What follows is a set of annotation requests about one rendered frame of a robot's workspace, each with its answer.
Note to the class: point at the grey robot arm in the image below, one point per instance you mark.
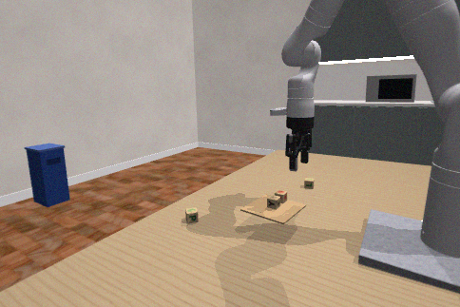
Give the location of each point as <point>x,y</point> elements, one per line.
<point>431,31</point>

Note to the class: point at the tan square mat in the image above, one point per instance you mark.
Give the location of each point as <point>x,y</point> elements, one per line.
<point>281,215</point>

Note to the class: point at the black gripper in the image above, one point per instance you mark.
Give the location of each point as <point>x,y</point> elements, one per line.
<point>299,140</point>

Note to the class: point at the cream letter block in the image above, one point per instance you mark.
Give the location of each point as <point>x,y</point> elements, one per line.
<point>273,202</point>
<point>282,194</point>
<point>309,183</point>
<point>191,215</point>

